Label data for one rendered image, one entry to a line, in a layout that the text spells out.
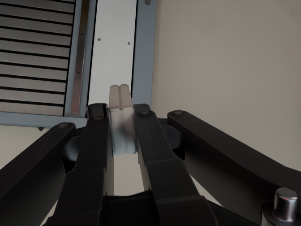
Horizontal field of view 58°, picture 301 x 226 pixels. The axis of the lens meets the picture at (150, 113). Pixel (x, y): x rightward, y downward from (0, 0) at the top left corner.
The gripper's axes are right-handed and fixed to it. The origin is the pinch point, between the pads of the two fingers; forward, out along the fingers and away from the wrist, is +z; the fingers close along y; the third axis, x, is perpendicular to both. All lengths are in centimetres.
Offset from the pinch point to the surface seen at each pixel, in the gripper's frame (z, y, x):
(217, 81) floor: 72, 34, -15
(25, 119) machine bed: 55, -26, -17
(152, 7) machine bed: 73, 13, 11
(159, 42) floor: 77, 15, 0
